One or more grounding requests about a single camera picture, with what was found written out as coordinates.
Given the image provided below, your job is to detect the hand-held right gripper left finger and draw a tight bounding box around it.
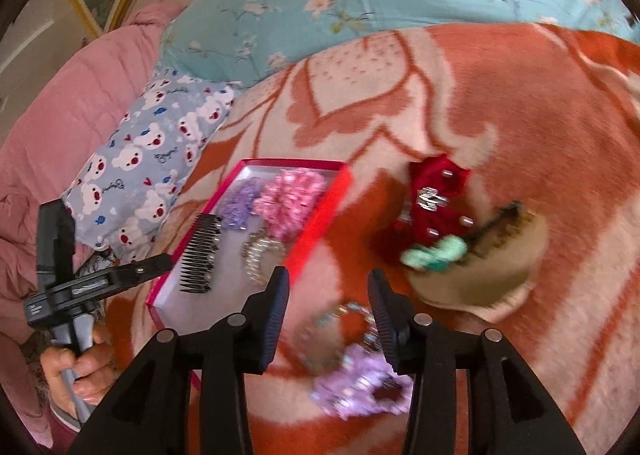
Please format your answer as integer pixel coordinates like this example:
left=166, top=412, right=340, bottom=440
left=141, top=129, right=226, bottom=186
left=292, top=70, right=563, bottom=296
left=67, top=266, right=291, bottom=455

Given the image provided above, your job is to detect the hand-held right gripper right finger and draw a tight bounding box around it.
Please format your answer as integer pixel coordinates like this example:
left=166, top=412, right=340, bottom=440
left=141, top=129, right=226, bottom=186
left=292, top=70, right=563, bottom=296
left=367, top=269, right=588, bottom=455

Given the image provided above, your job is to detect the beige claw hair clip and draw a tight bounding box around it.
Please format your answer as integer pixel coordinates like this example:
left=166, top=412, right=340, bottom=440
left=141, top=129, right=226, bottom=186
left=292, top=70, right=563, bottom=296
left=405, top=212, right=548, bottom=311

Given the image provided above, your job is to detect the green hair scrunchie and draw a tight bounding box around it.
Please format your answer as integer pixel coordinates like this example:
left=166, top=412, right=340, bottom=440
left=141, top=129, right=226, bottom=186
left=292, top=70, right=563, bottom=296
left=400, top=234, right=468, bottom=275

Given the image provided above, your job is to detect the red cardboard box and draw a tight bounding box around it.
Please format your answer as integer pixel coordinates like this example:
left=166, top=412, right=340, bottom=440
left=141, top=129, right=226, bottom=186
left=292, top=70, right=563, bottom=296
left=145, top=158, right=353, bottom=393

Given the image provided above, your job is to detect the red bow hair clip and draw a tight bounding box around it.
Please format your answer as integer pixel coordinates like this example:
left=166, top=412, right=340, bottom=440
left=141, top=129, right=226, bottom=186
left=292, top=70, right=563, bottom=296
left=392, top=155, right=476, bottom=248

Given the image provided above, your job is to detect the grey floral bed sheet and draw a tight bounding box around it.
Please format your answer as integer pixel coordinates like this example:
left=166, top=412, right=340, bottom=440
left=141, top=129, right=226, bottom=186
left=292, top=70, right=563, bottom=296
left=75, top=242, right=123, bottom=281

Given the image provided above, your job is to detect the black hair comb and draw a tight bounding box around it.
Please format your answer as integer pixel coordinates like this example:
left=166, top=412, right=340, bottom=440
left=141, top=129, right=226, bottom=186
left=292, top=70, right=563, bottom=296
left=179, top=213, right=222, bottom=294

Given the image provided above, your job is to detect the orange and cream blanket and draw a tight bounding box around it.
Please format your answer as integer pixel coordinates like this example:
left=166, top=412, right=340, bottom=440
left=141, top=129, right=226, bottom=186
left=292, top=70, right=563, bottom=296
left=102, top=22, right=640, bottom=455

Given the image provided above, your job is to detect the blue beaded bracelet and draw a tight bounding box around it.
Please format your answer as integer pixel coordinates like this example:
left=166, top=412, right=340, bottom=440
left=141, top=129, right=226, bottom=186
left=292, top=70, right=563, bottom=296
left=300, top=301, right=381, bottom=376

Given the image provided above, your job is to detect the bear print pillow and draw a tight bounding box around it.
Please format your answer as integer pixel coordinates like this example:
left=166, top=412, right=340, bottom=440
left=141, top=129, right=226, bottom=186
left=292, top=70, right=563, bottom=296
left=60, top=62, right=241, bottom=261

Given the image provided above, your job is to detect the person's left forearm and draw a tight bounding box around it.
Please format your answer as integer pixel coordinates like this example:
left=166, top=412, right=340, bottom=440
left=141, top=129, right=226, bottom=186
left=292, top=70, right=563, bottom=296
left=46, top=397, right=85, bottom=452

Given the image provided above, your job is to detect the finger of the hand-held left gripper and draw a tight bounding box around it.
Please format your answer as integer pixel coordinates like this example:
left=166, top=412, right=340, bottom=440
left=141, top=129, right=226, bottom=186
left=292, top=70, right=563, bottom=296
left=106, top=253, right=174, bottom=287

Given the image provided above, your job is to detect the clear crystal bead hair tie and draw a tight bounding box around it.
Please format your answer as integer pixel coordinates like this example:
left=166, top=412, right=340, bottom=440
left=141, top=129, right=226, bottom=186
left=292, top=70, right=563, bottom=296
left=242, top=230, right=291, bottom=286

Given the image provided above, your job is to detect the purple ribbon hair flower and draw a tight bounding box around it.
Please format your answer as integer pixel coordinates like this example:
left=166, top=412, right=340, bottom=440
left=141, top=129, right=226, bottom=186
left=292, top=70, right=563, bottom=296
left=216, top=180, right=266, bottom=233
left=310, top=342, right=416, bottom=418

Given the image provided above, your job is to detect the pink quilt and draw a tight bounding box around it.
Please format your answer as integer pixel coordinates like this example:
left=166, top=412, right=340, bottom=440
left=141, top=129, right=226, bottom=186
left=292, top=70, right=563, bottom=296
left=0, top=2, right=186, bottom=451

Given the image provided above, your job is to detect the pink ribbon hair flower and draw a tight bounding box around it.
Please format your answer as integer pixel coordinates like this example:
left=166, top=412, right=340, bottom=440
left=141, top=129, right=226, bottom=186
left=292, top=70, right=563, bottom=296
left=252, top=170, right=326, bottom=241

